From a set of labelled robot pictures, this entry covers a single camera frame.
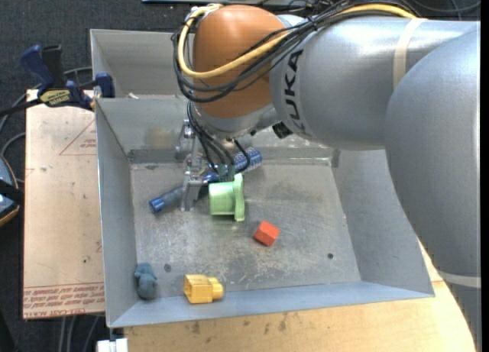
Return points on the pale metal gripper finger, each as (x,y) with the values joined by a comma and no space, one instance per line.
(186,197)
(196,192)

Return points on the blue brush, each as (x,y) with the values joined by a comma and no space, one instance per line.
(166,198)

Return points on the light green plastic block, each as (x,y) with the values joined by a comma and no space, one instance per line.
(223,199)

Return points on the red block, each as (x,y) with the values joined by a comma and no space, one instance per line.
(266,233)

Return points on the yellow plastic block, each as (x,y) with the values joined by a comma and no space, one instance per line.
(198,288)

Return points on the blue-grey toy animal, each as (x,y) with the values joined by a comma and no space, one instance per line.
(146,281)

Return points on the grey metal bin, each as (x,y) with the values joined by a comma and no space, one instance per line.
(290,205)

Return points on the brown cardboard board, red print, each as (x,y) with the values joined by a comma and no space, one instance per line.
(61,205)

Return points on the black cylinder on white bracket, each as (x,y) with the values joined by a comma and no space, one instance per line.
(281,130)

